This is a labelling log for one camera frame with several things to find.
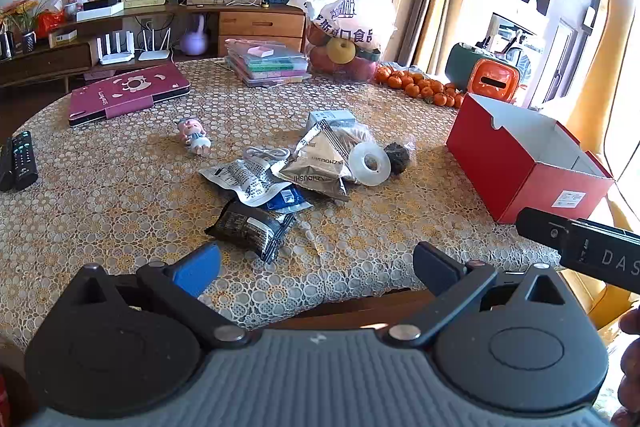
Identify dark ball in plastic wrap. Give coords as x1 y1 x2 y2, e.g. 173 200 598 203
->
382 134 417 175

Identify tan long box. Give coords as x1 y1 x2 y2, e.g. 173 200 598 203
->
186 0 266 8

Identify white USB cable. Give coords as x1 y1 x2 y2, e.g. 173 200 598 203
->
242 146 292 162

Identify maroon tablet case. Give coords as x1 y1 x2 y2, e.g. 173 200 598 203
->
68 62 192 126

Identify yellow pear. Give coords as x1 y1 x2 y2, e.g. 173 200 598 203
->
326 38 357 64

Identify green orange retro box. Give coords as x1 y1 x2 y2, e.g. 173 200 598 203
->
444 42 523 102

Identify red bag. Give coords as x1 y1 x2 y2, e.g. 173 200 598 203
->
36 9 66 38

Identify black remote control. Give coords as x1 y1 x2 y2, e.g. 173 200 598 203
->
0 138 15 192
11 131 39 190

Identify white printed plastic bag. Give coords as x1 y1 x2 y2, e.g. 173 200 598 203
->
287 0 398 82

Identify black snack packet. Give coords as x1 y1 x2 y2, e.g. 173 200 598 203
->
204 199 297 264

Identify light blue small box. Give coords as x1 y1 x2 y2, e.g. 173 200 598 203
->
306 110 357 132

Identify pink-haired doll figurine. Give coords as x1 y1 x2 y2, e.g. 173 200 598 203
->
177 118 212 156

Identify orange flowers in pot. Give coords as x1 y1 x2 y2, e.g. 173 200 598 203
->
0 0 51 55

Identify purple kettlebell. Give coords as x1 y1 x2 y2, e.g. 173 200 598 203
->
181 14 207 56

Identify wooden TV cabinet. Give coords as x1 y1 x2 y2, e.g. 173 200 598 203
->
0 2 307 90

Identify white grey printed packet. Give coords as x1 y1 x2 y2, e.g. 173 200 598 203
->
199 158 293 206

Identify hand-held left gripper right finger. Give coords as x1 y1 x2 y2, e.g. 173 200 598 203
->
384 242 568 348

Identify pile of tangerines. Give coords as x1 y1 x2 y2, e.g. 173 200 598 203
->
374 64 468 108

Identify red apple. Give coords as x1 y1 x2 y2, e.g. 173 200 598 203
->
310 49 347 76
345 57 379 82

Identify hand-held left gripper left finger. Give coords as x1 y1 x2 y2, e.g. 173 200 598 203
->
75 242 250 349

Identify white flat box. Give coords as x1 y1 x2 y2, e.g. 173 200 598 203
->
76 2 125 22

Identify stack of clear organiser boxes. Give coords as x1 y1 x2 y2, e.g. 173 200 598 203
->
223 38 311 86

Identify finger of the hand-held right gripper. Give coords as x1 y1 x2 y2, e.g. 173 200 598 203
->
516 207 576 253

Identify clear tape roll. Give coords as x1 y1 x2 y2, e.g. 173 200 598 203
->
347 142 392 185

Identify large white router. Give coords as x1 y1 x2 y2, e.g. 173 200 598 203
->
96 32 136 66

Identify blue snack packet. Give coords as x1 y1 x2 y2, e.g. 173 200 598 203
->
265 187 313 212

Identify small white router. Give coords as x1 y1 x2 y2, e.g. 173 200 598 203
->
137 27 173 62

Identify lace-covered desktop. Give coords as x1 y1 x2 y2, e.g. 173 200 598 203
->
0 57 617 353

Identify person's right hand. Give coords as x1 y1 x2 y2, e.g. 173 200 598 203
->
612 306 640 427

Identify yellow giraffe statue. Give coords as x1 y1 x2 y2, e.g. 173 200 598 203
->
560 0 640 343

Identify small white yellow box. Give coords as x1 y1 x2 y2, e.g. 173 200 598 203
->
48 28 78 48

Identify red cardboard box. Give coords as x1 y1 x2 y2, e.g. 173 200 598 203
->
446 93 615 225

